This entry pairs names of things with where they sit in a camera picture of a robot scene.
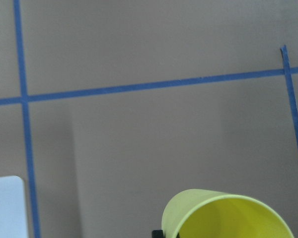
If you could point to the yellow plastic cup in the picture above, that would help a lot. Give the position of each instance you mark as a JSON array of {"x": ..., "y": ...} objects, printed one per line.
[{"x": 198, "y": 213}]

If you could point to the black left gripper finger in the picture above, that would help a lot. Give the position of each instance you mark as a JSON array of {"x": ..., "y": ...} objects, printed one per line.
[{"x": 157, "y": 234}]

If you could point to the translucent white plastic box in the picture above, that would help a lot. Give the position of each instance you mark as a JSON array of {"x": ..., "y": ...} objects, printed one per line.
[{"x": 13, "y": 214}]

